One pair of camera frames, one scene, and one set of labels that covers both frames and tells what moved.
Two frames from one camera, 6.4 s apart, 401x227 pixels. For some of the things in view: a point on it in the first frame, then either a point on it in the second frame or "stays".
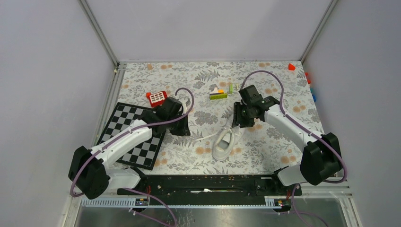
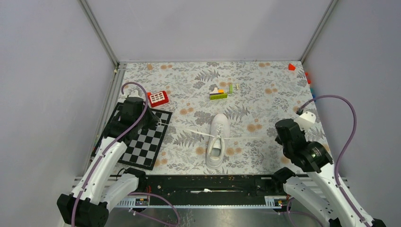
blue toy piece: (313, 96) stays
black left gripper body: (178, 127) -> (148, 119)
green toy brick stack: (218, 94) stays
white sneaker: (225, 140) -> (219, 135)
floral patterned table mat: (210, 91) stays
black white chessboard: (144, 155) stays
